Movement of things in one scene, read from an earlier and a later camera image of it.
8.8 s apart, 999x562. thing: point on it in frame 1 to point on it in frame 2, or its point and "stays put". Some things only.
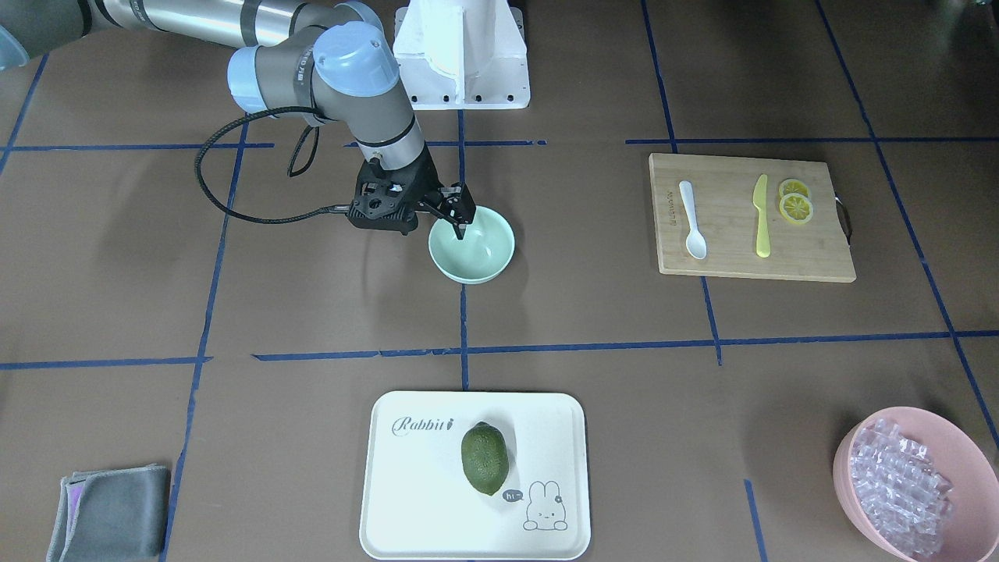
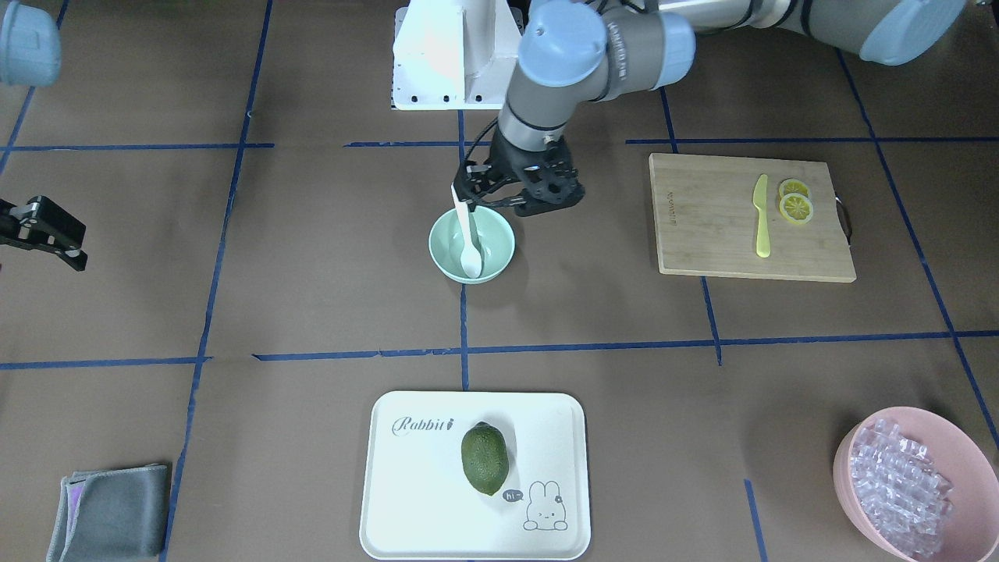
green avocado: (485, 455) stays put
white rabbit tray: (419, 505) stays put
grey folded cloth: (118, 514) stays put
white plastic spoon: (695, 242) to (471, 260)
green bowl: (483, 253) stays put
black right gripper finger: (457, 206) to (55, 229)
